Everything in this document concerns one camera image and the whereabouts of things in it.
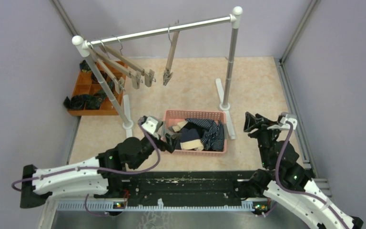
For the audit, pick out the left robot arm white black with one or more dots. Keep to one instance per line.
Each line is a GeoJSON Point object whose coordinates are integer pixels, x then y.
{"type": "Point", "coordinates": [100, 175]}

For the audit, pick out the navy blue underwear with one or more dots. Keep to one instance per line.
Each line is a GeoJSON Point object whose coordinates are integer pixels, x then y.
{"type": "Point", "coordinates": [190, 139]}

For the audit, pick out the beige clip hanger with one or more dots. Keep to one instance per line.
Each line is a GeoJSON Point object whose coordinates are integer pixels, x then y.
{"type": "Point", "coordinates": [167, 74]}
{"type": "Point", "coordinates": [103, 64]}
{"type": "Point", "coordinates": [141, 74]}
{"type": "Point", "coordinates": [119, 67]}

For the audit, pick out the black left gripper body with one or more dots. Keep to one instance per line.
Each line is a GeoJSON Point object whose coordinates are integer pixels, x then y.
{"type": "Point", "coordinates": [160, 144]}

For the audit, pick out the pink plastic basket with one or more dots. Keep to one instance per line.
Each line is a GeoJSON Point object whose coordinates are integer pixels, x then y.
{"type": "Point", "coordinates": [172, 117]}

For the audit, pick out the dark striped underwear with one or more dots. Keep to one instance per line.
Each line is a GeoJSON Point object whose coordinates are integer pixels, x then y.
{"type": "Point", "coordinates": [213, 133]}

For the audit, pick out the orange wooden divider tray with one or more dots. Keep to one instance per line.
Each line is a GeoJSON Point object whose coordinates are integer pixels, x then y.
{"type": "Point", "coordinates": [82, 86]}

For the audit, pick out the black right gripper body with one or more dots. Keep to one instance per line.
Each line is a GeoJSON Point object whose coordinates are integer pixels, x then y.
{"type": "Point", "coordinates": [270, 133]}

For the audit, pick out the black underwear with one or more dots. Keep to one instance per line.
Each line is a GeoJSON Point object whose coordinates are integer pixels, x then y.
{"type": "Point", "coordinates": [190, 126]}

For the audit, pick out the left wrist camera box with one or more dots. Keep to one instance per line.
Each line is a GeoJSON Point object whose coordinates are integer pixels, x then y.
{"type": "Point", "coordinates": [151, 125]}

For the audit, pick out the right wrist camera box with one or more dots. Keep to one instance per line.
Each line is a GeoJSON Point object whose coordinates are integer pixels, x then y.
{"type": "Point", "coordinates": [285, 119]}

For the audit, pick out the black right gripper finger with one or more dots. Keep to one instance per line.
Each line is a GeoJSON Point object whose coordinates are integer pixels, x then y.
{"type": "Point", "coordinates": [253, 132]}
{"type": "Point", "coordinates": [254, 121]}

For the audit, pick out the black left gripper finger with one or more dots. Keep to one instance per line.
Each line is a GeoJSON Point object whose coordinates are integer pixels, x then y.
{"type": "Point", "coordinates": [171, 141]}
{"type": "Point", "coordinates": [166, 131]}

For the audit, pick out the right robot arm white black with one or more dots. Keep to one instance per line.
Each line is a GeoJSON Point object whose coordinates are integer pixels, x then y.
{"type": "Point", "coordinates": [286, 182]}

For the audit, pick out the green patterned rolled cloth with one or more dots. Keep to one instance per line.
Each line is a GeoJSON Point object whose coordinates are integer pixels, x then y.
{"type": "Point", "coordinates": [84, 67]}

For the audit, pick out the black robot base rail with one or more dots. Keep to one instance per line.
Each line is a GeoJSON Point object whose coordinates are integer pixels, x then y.
{"type": "Point", "coordinates": [192, 190]}

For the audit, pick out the green patterned tie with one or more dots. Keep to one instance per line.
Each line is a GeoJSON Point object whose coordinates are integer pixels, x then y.
{"type": "Point", "coordinates": [96, 95]}

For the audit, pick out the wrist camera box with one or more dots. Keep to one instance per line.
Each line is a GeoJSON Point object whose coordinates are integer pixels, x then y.
{"type": "Point", "coordinates": [151, 125]}
{"type": "Point", "coordinates": [285, 119]}

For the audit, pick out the black rolled cloth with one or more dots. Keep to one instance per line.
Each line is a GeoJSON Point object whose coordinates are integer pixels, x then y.
{"type": "Point", "coordinates": [77, 102]}

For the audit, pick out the white metal clothes rack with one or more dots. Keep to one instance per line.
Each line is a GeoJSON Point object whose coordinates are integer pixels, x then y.
{"type": "Point", "coordinates": [83, 46]}

